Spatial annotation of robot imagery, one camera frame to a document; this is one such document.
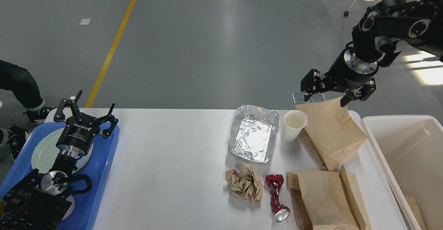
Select green plate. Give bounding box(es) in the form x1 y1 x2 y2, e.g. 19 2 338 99
31 128 93 174

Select white plastic bin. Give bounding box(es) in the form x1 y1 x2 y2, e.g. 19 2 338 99
361 115 443 230

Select white paper cup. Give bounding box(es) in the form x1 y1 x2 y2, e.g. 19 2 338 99
281 110 308 143

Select brown paper bag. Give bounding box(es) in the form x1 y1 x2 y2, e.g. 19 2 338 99
287 166 372 230
295 98 367 171

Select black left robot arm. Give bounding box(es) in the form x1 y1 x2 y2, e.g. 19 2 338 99
1 90 119 230

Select blue plastic tray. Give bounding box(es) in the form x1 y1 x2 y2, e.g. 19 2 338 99
0 122 120 230

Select brown paper bag upper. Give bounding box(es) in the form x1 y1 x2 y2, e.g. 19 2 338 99
295 98 367 171

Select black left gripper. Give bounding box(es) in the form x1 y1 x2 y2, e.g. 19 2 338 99
54 90 119 158

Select crushed red soda can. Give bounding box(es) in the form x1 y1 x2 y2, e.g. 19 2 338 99
265 174 290 223

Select person leg dark jeans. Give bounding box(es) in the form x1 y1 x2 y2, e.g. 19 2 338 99
0 60 45 111

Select aluminium foil tray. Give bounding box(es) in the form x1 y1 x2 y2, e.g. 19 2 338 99
227 105 280 165

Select grey floor outlet plate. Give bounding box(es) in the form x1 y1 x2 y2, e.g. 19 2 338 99
292 92 327 104

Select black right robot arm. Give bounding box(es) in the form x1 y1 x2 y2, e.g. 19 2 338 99
300 0 443 107

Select brown paper bag lower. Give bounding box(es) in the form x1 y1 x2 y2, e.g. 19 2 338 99
287 166 372 230

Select crumpled brown paper ball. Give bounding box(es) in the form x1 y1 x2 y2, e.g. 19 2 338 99
225 162 264 203

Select black green sneaker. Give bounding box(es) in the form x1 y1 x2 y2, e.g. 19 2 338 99
23 106 55 125
0 124 30 162

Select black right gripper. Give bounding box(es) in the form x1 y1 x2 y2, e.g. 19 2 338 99
300 47 379 107

